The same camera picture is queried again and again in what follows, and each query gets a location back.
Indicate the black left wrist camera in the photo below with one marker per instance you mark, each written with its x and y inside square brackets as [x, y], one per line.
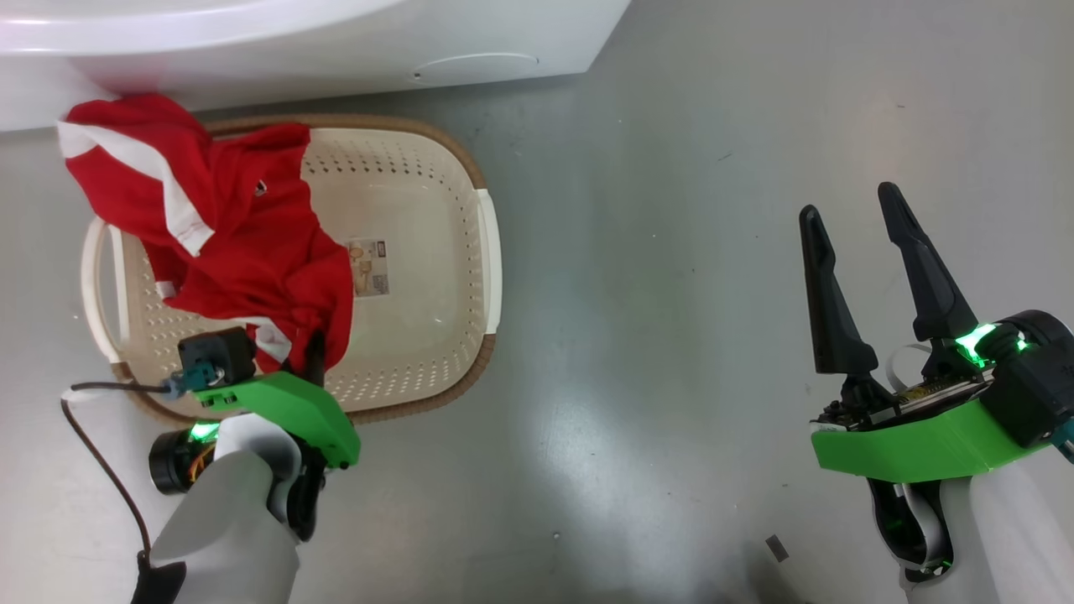
[222, 352]

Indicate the white washing machine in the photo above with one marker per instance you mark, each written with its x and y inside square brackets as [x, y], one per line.
[503, 33]

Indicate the red garment with white stripes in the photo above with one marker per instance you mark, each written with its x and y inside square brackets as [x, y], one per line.
[243, 252]

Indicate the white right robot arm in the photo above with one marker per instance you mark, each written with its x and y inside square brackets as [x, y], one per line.
[1007, 545]

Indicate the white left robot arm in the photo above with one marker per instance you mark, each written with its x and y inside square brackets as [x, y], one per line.
[226, 520]

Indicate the small grey floor tape piece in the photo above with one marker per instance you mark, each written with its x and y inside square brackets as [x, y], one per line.
[777, 548]

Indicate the beige perforated laundry basket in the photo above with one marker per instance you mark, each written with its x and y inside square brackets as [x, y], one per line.
[419, 252]

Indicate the paper sticker inside basket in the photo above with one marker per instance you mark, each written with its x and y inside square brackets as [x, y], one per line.
[369, 268]

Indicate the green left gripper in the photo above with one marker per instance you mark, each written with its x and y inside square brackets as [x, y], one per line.
[302, 411]

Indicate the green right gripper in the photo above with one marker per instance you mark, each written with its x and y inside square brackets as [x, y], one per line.
[923, 445]

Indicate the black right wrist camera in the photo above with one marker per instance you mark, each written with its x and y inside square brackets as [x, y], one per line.
[1036, 386]

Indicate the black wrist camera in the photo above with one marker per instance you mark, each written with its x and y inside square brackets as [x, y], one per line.
[1036, 386]
[222, 352]

